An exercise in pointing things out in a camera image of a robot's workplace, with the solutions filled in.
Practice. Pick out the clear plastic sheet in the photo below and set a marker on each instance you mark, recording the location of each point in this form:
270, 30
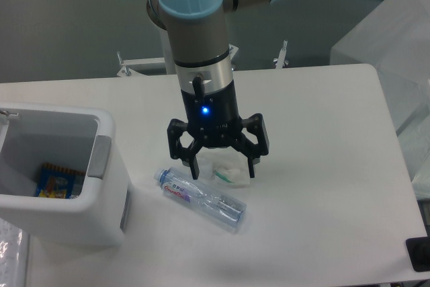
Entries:
14, 255

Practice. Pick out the blue snack wrapper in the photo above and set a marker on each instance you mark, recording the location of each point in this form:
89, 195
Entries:
59, 182

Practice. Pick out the white plastic trash can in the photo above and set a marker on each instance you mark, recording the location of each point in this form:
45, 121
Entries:
82, 139

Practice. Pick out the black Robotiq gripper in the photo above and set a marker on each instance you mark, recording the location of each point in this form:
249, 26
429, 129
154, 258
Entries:
214, 122

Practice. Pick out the white tissue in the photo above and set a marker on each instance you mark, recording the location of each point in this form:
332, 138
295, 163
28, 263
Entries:
223, 167

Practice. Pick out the black device at table corner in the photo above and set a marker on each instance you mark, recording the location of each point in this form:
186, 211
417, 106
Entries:
418, 250

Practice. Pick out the white cross base bracket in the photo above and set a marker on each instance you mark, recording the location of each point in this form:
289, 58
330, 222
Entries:
156, 66

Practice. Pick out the translucent white storage box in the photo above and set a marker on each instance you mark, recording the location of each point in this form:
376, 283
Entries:
394, 39

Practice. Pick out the clear plastic water bottle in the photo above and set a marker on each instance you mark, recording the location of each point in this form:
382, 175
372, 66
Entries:
217, 207

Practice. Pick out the metal clamp bolt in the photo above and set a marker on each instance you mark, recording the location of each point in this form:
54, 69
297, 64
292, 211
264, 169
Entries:
281, 61

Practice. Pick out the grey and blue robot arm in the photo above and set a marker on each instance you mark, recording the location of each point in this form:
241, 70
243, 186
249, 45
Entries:
200, 52

